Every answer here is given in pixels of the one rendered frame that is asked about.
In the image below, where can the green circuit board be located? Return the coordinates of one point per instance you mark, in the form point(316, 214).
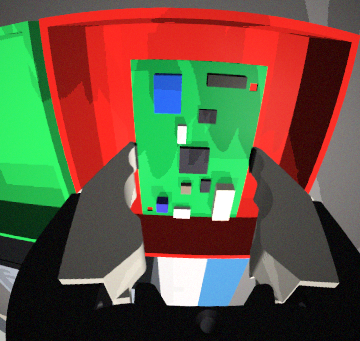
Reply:
point(195, 124)

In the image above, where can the red bin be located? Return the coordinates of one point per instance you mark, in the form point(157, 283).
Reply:
point(87, 58)

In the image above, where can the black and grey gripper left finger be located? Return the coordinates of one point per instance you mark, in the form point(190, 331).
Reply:
point(89, 255)

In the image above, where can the green open-top bin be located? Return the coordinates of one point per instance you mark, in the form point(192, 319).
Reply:
point(30, 193)

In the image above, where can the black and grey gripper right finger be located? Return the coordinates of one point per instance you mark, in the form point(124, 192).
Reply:
point(300, 249)

